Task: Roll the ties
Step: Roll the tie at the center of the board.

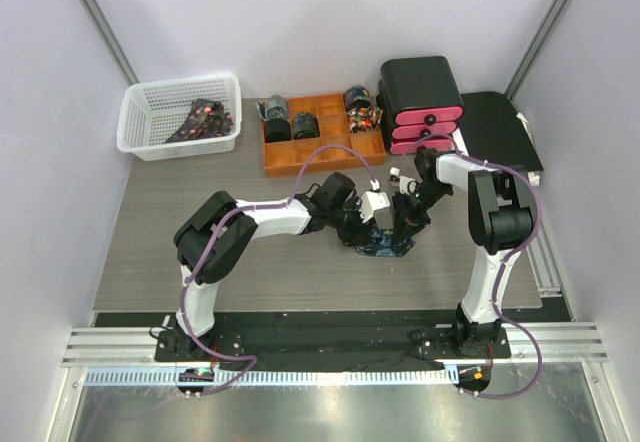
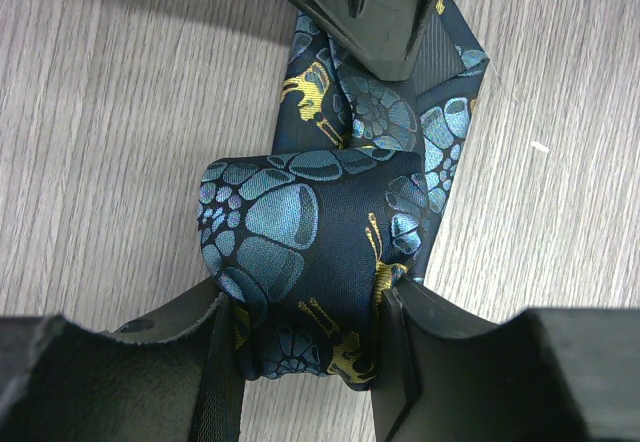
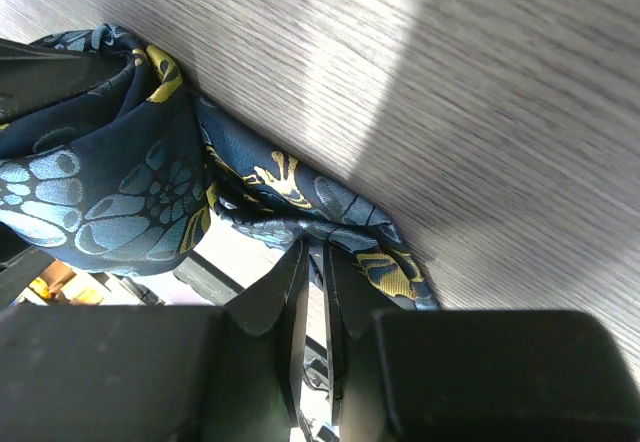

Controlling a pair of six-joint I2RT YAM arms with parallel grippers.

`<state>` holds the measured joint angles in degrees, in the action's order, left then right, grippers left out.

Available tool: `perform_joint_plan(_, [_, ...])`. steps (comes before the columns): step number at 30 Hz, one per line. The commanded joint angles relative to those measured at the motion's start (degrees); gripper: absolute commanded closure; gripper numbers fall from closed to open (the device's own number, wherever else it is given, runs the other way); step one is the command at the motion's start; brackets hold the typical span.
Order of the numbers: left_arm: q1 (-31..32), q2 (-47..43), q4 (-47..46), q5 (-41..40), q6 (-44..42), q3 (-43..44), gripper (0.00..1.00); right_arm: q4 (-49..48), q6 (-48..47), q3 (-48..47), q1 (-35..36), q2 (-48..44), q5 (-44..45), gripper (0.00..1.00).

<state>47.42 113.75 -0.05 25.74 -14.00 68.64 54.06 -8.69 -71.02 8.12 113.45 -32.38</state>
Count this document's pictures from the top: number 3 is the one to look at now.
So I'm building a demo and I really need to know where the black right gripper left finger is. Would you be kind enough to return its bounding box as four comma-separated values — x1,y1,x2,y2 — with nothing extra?
1,241,309,441

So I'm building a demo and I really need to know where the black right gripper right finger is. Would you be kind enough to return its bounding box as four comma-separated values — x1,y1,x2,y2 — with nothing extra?
324,244,639,441

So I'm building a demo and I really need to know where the blue snail pattern tie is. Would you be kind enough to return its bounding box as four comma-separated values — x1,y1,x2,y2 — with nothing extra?
1,24,439,310

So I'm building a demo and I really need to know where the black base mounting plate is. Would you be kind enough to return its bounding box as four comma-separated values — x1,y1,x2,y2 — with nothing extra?
173,252,244,305

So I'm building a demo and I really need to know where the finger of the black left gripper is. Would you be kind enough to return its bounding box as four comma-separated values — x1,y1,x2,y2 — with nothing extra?
1,39,126,120

